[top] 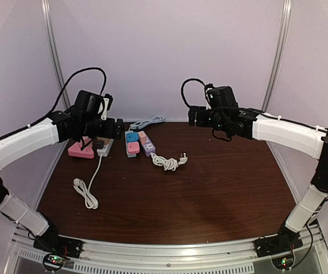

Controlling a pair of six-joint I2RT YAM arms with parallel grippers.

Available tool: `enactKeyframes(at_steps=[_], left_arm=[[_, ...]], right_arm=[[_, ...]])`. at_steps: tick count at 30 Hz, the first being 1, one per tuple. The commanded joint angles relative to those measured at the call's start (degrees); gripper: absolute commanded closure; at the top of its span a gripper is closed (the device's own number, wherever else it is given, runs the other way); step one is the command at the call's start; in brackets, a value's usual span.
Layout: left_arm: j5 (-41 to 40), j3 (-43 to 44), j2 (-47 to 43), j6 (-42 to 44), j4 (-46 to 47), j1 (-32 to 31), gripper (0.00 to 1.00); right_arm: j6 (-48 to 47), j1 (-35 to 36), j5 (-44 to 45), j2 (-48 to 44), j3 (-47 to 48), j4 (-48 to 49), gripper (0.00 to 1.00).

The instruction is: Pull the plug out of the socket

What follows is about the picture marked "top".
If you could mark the black plug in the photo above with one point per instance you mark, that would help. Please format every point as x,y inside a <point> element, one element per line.
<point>99,145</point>

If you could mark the white power strip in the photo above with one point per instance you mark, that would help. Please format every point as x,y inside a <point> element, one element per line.
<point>105,151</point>

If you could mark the aluminium front rail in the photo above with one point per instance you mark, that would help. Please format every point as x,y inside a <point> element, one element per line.
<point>237,256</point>

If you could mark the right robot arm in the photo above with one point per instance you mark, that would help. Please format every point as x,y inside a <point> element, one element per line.
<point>252,124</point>

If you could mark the blue plug adapter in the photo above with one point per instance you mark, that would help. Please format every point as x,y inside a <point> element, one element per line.
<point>132,137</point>

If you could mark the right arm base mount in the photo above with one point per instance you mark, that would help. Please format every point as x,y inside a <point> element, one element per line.
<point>282,242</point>

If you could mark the pink triangular power strip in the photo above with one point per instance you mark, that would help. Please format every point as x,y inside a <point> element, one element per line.
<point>82,149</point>

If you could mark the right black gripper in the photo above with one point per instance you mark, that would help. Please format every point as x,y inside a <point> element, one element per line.
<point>201,122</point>

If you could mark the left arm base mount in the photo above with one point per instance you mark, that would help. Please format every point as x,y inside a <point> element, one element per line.
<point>51,242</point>

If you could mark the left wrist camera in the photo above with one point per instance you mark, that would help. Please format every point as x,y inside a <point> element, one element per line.
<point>89,106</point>

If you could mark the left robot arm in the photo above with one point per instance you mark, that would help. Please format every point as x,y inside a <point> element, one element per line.
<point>57,127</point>

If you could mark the purple power strip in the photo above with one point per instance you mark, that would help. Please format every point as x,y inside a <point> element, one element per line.
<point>149,147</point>

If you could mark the beige cube charger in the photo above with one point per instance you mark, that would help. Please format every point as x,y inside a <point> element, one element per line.
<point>104,140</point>

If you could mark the light blue power strip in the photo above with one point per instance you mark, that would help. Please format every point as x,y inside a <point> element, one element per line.
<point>129,155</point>

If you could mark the aluminium post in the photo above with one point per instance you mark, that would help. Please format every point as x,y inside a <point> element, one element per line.
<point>46,12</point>
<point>280,48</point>

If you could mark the pink plug adapter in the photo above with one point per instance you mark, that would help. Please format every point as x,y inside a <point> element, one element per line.
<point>133,148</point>

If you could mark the left aluminium post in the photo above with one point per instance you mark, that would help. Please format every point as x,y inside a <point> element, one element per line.
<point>46,12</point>

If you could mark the small pink charger plug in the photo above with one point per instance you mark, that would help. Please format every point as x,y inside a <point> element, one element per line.
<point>142,137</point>

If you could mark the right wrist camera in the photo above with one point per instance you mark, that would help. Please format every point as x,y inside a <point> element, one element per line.
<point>218,97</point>

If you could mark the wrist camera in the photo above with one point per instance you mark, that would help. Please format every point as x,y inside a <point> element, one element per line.
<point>89,106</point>
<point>218,97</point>

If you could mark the right aluminium post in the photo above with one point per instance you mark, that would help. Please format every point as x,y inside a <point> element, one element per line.
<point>280,48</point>

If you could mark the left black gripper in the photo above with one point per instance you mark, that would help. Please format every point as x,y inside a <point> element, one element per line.
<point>117,132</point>

